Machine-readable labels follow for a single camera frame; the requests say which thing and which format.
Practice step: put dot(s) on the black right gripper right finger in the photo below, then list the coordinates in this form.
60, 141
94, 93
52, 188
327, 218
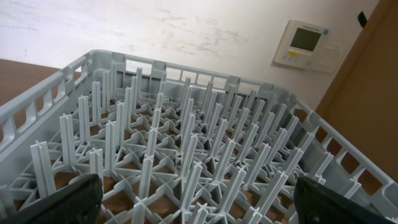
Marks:
316, 203

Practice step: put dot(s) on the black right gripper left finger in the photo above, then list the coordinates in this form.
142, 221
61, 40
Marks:
79, 202

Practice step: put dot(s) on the white wall control panel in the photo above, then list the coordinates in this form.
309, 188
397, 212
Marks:
306, 46

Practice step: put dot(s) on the brown wooden door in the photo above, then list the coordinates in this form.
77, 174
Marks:
361, 102

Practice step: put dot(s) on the grey plastic dishwasher rack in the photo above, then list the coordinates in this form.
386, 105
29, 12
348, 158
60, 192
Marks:
176, 144

